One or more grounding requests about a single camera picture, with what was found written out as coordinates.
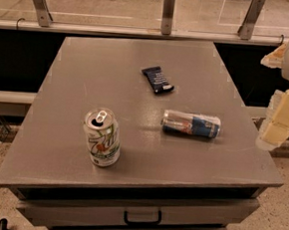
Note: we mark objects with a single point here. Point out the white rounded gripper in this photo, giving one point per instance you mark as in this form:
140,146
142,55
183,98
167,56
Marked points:
275,128

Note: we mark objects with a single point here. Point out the white green 7up can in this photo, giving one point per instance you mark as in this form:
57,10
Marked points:
102,135

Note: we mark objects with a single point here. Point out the blue silver energy drink can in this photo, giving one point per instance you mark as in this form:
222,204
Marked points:
192,124

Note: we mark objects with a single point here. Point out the horizontal metal railing bar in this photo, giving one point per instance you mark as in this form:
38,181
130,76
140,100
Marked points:
130,32

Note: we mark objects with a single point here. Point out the dark blue snack bar wrapper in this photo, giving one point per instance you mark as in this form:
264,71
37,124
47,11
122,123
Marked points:
157,80

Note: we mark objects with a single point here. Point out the grey cabinet upper drawer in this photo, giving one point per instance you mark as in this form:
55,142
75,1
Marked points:
110,212

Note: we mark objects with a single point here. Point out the right metal railing bracket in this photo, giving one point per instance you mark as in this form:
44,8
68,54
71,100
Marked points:
246,29

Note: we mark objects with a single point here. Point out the metal railing bracket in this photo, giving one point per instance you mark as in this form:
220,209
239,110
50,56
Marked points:
246,29
167,16
44,17

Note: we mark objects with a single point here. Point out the middle metal railing bracket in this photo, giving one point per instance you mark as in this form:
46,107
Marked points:
167,16

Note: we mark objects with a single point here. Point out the black drawer handle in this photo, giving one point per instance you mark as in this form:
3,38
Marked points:
142,218

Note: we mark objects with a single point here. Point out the left metal railing bracket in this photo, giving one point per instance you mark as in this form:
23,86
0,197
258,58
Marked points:
44,17

